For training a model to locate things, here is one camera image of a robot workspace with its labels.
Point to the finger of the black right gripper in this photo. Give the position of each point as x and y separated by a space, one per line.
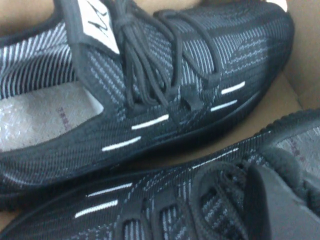
292 212

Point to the black knit sneaker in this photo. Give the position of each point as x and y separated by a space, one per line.
150 75
150 205

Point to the brown cardboard shoe box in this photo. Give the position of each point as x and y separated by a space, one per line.
305 50

